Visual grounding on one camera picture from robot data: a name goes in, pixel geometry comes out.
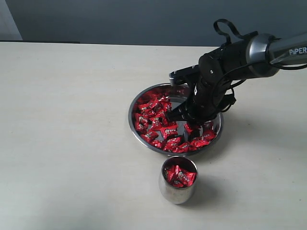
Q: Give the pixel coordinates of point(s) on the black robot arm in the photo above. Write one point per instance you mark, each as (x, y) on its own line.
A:
(212, 81)

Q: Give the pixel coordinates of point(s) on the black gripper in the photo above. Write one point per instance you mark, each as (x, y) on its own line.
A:
(201, 106)

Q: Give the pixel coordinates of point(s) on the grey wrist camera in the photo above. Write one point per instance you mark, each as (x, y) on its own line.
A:
(189, 76)

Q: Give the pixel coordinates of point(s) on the round stainless steel plate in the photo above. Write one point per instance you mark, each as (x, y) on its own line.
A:
(177, 95)

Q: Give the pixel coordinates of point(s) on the stainless steel cup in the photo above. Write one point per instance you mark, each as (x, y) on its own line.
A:
(173, 194)

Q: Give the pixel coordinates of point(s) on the red candy left edge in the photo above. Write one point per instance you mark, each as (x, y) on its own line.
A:
(142, 119)

